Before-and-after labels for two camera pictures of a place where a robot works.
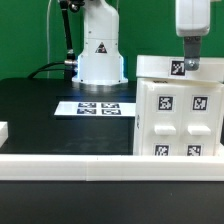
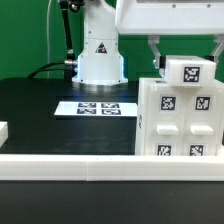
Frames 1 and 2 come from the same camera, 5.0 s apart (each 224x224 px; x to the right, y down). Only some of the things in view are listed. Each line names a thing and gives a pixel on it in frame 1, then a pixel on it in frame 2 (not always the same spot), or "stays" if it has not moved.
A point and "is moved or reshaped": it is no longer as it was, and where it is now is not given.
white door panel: (201, 120) stays
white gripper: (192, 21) -> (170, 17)
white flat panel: (110, 168) stays
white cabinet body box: (178, 118) stays
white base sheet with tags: (92, 108) stays
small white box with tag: (157, 66) is moved or reshaped
